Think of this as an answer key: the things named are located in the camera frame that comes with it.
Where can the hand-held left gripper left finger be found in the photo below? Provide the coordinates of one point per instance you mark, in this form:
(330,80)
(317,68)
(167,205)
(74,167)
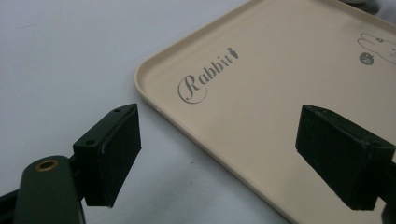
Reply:
(106,158)

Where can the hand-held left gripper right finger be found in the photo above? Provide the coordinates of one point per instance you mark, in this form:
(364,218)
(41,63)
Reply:
(342,158)

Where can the beige printed plastic tray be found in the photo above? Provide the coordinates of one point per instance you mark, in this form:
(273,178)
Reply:
(280,102)

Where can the dark object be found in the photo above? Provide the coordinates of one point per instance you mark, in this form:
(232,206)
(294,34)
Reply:
(364,4)

